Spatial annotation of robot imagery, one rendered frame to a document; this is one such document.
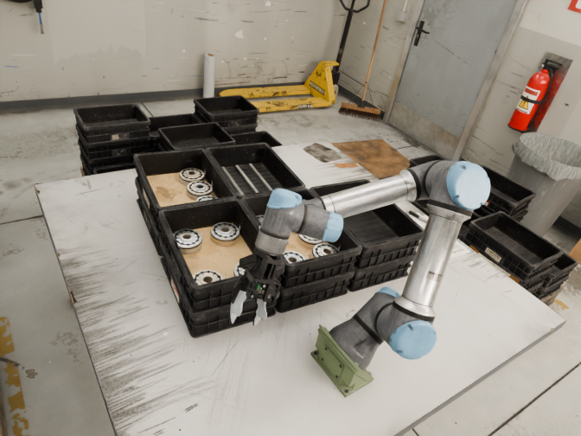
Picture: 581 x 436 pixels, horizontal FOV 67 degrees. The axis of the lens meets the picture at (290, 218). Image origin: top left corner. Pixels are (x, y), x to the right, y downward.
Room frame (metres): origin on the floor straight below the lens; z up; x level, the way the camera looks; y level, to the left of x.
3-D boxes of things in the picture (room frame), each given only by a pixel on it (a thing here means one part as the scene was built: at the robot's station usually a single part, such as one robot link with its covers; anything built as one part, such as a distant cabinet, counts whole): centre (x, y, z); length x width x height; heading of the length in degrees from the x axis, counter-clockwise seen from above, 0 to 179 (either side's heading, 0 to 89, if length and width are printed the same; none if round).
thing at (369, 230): (1.44, -0.28, 0.87); 0.40 x 0.30 x 0.11; 34
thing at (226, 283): (1.10, 0.22, 0.92); 0.40 x 0.30 x 0.02; 34
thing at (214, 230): (1.23, 0.22, 0.86); 0.10 x 0.10 x 0.01
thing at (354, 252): (1.27, -0.03, 0.92); 0.40 x 0.30 x 0.02; 34
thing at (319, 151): (2.32, -0.11, 0.71); 0.22 x 0.19 x 0.01; 39
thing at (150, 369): (1.39, -0.01, 0.35); 1.60 x 1.60 x 0.70; 39
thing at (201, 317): (1.10, 0.22, 0.76); 0.40 x 0.30 x 0.12; 34
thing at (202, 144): (2.46, 0.67, 0.37); 0.40 x 0.30 x 0.45; 129
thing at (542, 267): (1.98, -1.21, 0.37); 0.40 x 0.30 x 0.45; 39
